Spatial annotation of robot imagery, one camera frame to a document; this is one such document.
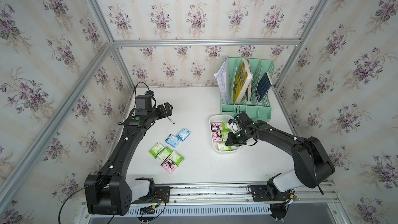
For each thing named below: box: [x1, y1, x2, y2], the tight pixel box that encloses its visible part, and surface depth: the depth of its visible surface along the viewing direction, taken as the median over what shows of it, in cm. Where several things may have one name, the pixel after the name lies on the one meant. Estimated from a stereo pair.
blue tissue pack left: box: [164, 133, 180, 148], surface depth 91 cm
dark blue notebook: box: [256, 72, 273, 103], surface depth 107 cm
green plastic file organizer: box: [220, 57, 275, 122], surface depth 106 cm
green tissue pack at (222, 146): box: [217, 142, 233, 151], surface depth 88 cm
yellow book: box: [233, 59, 254, 104], surface depth 99 cm
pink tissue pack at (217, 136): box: [211, 129, 223, 143], surface depth 92 cm
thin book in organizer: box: [247, 79, 253, 102], surface depth 106 cm
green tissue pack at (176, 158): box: [167, 150, 186, 167], surface depth 84 cm
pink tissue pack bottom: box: [160, 157, 178, 175], surface depth 82 cm
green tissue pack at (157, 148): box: [148, 142, 165, 159], surface depth 87 cm
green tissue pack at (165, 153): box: [157, 146, 173, 162], surface depth 86 cm
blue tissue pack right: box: [176, 127, 191, 143], surface depth 94 cm
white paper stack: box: [213, 56, 231, 105], surface depth 92 cm
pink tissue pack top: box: [210, 122, 223, 131], surface depth 96 cm
